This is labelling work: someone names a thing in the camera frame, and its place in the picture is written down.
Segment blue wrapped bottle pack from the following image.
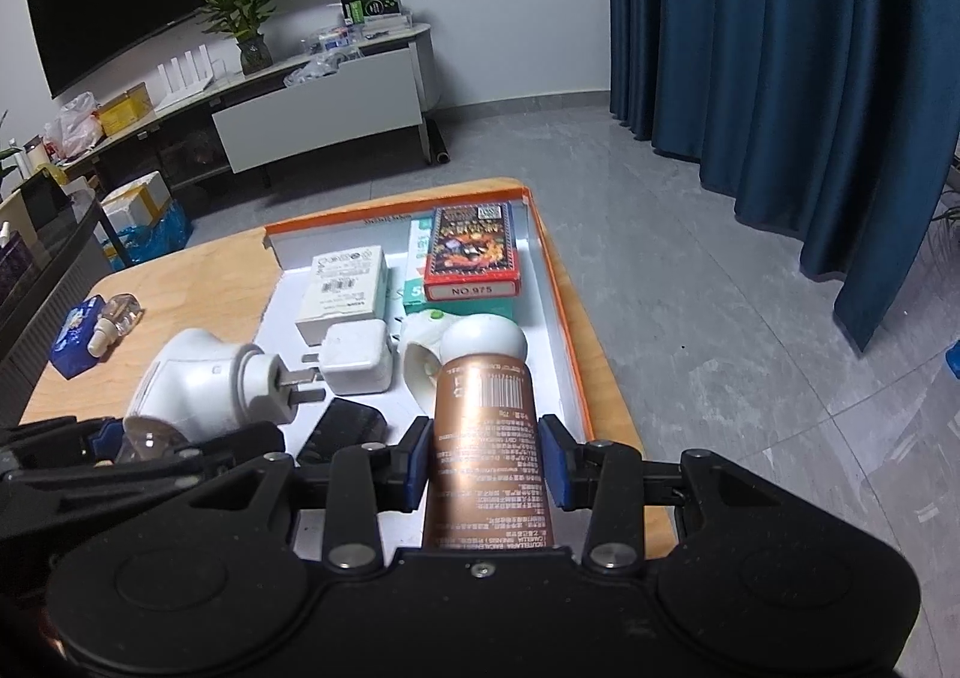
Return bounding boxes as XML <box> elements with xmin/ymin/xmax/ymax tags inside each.
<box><xmin>97</xmin><ymin>204</ymin><xmax>194</xmax><ymax>270</ymax></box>

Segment white labelled charger box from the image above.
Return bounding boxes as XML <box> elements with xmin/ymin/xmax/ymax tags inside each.
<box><xmin>294</xmin><ymin>247</ymin><xmax>389</xmax><ymax>343</ymax></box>

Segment small blue printed box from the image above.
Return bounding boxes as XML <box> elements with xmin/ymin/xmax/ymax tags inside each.
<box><xmin>49</xmin><ymin>295</ymin><xmax>106</xmax><ymax>379</ymax></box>

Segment white router with antennas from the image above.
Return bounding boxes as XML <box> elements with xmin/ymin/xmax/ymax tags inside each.
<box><xmin>154</xmin><ymin>46</ymin><xmax>215</xmax><ymax>98</ymax></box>

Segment dark blue curtain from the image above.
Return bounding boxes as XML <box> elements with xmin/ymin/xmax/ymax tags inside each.
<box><xmin>604</xmin><ymin>0</ymin><xmax>960</xmax><ymax>353</ymax></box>

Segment white plug-in heater green dot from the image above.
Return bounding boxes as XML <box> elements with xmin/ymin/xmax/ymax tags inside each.
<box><xmin>396</xmin><ymin>310</ymin><xmax>466</xmax><ymax>416</ymax></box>

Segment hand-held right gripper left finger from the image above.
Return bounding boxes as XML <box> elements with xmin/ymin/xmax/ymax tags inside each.
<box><xmin>191</xmin><ymin>415</ymin><xmax>436</xmax><ymax>572</ymax></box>

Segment clear plastic bag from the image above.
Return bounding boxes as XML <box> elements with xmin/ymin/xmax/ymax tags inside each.
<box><xmin>283</xmin><ymin>52</ymin><xmax>361</xmax><ymax>88</ymax></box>

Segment orange and white cardboard box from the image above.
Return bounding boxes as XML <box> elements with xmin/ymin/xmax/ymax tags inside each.
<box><xmin>264</xmin><ymin>190</ymin><xmax>590</xmax><ymax>551</ymax></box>

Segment potted plant in dark vase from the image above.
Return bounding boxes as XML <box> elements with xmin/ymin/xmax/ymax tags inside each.
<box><xmin>191</xmin><ymin>0</ymin><xmax>290</xmax><ymax>77</ymax></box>

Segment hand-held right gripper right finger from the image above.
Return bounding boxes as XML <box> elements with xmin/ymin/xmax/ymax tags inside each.
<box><xmin>536</xmin><ymin>414</ymin><xmax>760</xmax><ymax>572</ymax></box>

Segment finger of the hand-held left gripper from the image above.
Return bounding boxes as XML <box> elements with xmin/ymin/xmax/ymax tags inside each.
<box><xmin>0</xmin><ymin>421</ymin><xmax>290</xmax><ymax>551</ymax></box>
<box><xmin>0</xmin><ymin>417</ymin><xmax>125</xmax><ymax>473</ymax></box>

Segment white and yellow cardboard box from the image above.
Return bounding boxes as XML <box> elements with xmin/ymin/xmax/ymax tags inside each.
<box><xmin>100</xmin><ymin>172</ymin><xmax>172</xmax><ymax>229</ymax></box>

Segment white USB charger plug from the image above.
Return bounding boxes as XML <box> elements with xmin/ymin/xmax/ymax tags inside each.
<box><xmin>300</xmin><ymin>319</ymin><xmax>395</xmax><ymax>398</ymax></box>

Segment copper tube with white cap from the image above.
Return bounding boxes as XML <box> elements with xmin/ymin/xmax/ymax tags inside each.
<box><xmin>421</xmin><ymin>316</ymin><xmax>557</xmax><ymax>551</ymax></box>

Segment dark round counter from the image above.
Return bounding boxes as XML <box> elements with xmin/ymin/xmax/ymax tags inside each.
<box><xmin>0</xmin><ymin>194</ymin><xmax>113</xmax><ymax>424</ymax></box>

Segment red playing card box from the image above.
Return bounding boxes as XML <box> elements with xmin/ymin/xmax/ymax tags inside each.
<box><xmin>424</xmin><ymin>200</ymin><xmax>524</xmax><ymax>304</ymax></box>

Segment clear plastic containers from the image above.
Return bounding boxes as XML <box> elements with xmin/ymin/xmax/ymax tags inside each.
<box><xmin>304</xmin><ymin>18</ymin><xmax>413</xmax><ymax>53</ymax></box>

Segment white and red plastic bag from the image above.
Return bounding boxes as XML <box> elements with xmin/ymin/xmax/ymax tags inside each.
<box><xmin>43</xmin><ymin>91</ymin><xmax>104</xmax><ymax>158</ymax></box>

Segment teal white bandage box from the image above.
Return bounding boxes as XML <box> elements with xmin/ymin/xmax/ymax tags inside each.
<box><xmin>401</xmin><ymin>211</ymin><xmax>518</xmax><ymax>320</ymax></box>

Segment white cabinet drawer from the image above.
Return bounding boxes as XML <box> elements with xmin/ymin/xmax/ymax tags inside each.
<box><xmin>212</xmin><ymin>44</ymin><xmax>421</xmax><ymax>175</ymax></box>

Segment black and green box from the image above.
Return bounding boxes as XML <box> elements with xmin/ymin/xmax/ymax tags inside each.
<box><xmin>337</xmin><ymin>0</ymin><xmax>402</xmax><ymax>26</ymax></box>

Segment large white plug-in heater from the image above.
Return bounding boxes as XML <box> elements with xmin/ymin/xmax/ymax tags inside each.
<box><xmin>124</xmin><ymin>327</ymin><xmax>327</xmax><ymax>439</ymax></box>

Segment clear repellent liquid bottle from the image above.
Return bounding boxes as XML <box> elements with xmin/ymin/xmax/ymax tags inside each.
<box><xmin>84</xmin><ymin>293</ymin><xmax>143</xmax><ymax>356</ymax></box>

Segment long TV cabinet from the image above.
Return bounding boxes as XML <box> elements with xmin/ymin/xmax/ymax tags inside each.
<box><xmin>45</xmin><ymin>18</ymin><xmax>436</xmax><ymax>191</ymax></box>

